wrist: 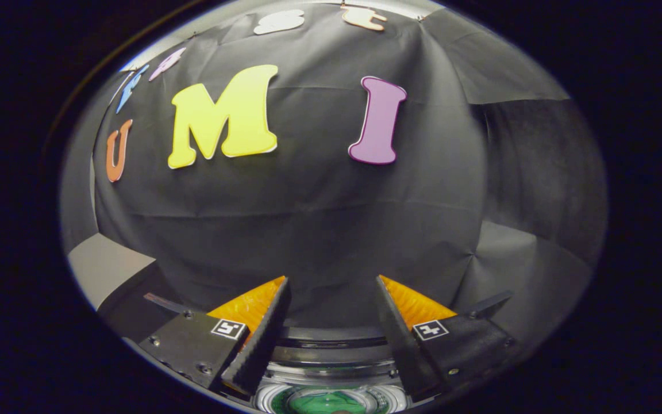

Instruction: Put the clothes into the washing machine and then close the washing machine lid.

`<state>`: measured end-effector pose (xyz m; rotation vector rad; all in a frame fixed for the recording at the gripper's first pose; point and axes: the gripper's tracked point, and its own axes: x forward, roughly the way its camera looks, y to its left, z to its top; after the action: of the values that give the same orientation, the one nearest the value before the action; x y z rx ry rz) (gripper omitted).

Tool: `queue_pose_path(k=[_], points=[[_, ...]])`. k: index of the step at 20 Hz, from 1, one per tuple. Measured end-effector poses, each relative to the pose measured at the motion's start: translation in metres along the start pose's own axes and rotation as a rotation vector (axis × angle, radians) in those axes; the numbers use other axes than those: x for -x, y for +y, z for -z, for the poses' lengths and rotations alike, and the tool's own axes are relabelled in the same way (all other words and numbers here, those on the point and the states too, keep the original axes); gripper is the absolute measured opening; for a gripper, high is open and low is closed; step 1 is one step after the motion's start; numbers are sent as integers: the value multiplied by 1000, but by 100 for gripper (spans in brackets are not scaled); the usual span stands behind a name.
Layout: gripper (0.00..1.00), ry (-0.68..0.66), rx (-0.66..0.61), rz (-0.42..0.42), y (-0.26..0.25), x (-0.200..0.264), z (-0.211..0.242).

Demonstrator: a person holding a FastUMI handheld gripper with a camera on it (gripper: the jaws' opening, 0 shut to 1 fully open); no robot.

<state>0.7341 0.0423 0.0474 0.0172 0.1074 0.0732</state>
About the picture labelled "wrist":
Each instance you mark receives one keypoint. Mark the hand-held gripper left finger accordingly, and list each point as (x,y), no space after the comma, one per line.
(262,339)

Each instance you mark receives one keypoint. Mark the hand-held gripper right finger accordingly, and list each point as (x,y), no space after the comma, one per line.
(403,345)

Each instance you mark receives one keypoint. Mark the dark washing machine lid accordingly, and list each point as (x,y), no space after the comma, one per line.
(331,336)

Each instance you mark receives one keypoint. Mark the dark grey washing machine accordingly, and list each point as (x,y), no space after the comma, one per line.
(331,376)

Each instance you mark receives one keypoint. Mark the green polo shirt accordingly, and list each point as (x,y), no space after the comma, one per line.
(331,402)

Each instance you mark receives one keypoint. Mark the grey cabinet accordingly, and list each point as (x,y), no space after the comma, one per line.
(101,264)

